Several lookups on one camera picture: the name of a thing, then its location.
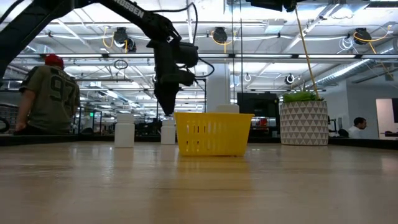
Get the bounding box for silver ventilation duct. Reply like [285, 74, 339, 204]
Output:
[306, 46, 398, 89]

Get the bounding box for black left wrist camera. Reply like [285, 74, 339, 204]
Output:
[174, 68, 197, 87]

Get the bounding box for black wall screen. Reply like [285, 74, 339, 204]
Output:
[391, 98, 398, 124]

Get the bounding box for black hanging cable loop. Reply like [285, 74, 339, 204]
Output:
[113, 58, 129, 71]

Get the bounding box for black ceiling cord reel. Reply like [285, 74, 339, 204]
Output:
[212, 27, 229, 45]
[113, 27, 137, 54]
[353, 27, 373, 46]

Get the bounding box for white building column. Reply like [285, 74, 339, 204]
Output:
[206, 63, 231, 113]

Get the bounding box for yellow plastic basket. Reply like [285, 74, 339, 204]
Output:
[174, 111, 255, 157]

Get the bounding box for white triangle-patterned planter pot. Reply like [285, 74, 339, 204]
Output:
[279, 100, 330, 146]

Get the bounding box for green potted plant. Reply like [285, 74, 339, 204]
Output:
[282, 90, 324, 103]

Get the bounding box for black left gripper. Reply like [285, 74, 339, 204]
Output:
[154, 66, 182, 117]

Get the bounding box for person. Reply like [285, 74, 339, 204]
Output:
[347, 116, 368, 139]
[14, 54, 81, 136]

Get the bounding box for white pill bottle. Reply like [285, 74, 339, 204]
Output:
[160, 116, 177, 145]
[114, 113, 136, 149]
[215, 103, 240, 114]

